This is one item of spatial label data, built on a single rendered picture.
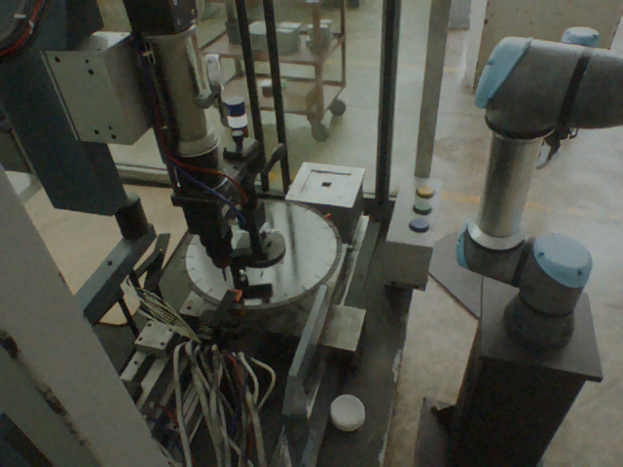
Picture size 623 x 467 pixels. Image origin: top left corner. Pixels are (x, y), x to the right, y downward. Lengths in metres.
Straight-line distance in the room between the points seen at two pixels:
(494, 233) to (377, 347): 0.36
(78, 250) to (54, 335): 1.34
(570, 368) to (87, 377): 1.07
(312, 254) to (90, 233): 0.79
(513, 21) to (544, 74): 3.14
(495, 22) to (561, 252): 2.97
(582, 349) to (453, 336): 0.97
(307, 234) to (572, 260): 0.55
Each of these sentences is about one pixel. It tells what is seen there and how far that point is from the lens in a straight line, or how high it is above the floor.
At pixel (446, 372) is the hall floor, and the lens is 2.03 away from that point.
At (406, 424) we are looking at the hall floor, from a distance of 1.90.
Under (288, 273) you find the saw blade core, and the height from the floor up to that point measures 0.95.
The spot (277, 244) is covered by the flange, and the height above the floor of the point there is 0.96.
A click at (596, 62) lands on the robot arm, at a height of 1.38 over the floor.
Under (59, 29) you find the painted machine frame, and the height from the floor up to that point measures 1.50.
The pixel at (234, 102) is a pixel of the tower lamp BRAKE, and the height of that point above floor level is 1.16.
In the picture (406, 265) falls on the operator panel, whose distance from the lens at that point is 1.21.
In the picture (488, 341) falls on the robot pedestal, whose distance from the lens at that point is 1.19.
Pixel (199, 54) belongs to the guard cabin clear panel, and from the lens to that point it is 1.45.
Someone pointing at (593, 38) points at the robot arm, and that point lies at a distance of 1.32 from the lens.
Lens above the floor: 1.66
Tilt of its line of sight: 42 degrees down
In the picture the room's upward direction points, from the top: 4 degrees counter-clockwise
